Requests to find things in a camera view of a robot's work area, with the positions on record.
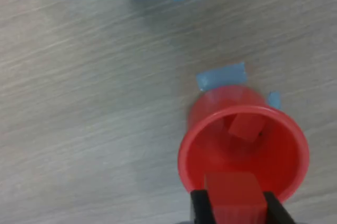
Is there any red cube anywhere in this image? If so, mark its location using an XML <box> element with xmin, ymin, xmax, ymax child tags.
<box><xmin>227</xmin><ymin>114</ymin><xmax>266</xmax><ymax>144</ymax></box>
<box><xmin>204</xmin><ymin>172</ymin><xmax>267</xmax><ymax>224</ymax></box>

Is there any red plastic bin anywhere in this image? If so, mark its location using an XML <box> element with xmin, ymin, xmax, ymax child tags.
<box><xmin>177</xmin><ymin>85</ymin><xmax>311</xmax><ymax>204</ymax></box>

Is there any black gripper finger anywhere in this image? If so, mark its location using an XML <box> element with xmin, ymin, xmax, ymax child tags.
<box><xmin>263</xmin><ymin>191</ymin><xmax>299</xmax><ymax>224</ymax></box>
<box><xmin>190</xmin><ymin>189</ymin><xmax>217</xmax><ymax>224</ymax></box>

